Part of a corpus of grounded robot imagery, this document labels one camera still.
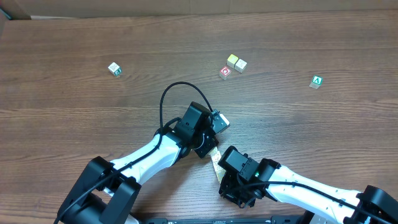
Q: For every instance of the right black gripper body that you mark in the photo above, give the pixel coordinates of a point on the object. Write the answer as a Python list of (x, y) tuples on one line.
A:
[(228, 185)]

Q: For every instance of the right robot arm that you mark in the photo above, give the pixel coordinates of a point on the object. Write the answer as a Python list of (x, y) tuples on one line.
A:
[(281, 184)]

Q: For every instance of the white block with lines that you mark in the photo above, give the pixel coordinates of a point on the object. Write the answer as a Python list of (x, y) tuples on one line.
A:
[(240, 65)]

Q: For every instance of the yellow letter U block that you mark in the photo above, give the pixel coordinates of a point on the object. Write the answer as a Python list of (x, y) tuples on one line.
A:
[(215, 154)]

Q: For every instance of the green sided wooden block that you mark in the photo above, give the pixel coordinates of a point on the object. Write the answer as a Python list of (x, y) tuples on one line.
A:
[(115, 69)]

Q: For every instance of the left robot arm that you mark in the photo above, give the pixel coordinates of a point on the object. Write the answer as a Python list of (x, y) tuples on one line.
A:
[(106, 190)]

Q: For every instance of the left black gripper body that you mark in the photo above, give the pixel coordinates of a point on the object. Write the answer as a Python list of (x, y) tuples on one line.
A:
[(206, 149)]

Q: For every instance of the yellow top block far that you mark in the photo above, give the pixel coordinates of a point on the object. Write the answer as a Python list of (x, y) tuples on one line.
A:
[(231, 60)]

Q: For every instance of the white animal picture block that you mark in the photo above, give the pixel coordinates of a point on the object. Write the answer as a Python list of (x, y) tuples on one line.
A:
[(218, 169)]

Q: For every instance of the white maze picture block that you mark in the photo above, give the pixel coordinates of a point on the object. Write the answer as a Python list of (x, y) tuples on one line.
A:
[(220, 174)]

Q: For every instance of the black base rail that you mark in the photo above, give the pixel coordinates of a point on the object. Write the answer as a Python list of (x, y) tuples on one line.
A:
[(275, 219)]

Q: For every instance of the green letter A block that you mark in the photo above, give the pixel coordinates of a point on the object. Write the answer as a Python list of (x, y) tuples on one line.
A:
[(316, 82)]

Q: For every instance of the red letter block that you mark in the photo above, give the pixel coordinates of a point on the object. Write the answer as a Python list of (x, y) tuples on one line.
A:
[(225, 72)]

